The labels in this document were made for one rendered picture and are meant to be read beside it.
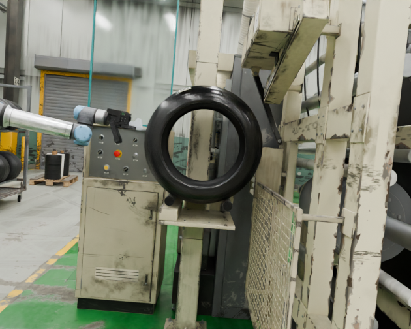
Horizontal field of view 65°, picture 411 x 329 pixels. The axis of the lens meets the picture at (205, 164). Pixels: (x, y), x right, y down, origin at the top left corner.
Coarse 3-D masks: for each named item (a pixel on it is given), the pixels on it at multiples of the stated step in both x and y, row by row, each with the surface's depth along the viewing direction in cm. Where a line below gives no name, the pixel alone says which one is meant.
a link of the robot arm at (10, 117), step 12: (0, 108) 134; (12, 108) 139; (0, 120) 134; (12, 120) 136; (24, 120) 138; (36, 120) 139; (48, 120) 142; (60, 120) 145; (48, 132) 142; (60, 132) 143; (72, 132) 145; (84, 132) 145
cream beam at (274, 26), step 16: (272, 0) 124; (288, 0) 124; (272, 16) 124; (288, 16) 124; (256, 32) 130; (272, 32) 125; (288, 32) 124; (256, 48) 147; (272, 48) 145; (256, 64) 174; (272, 64) 171
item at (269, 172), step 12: (264, 156) 182; (276, 156) 182; (264, 168) 182; (276, 168) 182; (252, 180) 193; (264, 180) 183; (276, 180) 183; (252, 192) 191; (264, 192) 183; (276, 192) 183
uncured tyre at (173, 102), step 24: (192, 96) 149; (216, 96) 149; (168, 120) 152; (240, 120) 150; (144, 144) 155; (240, 144) 178; (168, 168) 178; (240, 168) 151; (168, 192) 157; (192, 192) 152; (216, 192) 152
